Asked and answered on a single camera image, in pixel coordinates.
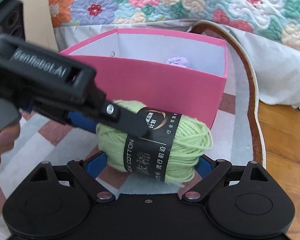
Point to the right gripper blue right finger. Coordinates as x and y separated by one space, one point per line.
205 166

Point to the purple plush toy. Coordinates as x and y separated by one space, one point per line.
178 61

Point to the floral quilt bedspread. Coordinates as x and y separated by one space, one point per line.
268 31

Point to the left hand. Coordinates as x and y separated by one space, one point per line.
7 138

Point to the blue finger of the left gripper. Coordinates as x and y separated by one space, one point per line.
119 118
78 120

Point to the beige wooden cabinet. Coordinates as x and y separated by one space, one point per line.
38 25

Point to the pink cardboard box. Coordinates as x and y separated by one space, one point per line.
131 65

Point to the green yarn ball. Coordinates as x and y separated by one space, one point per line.
168 152

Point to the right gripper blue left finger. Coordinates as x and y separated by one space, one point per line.
95 164

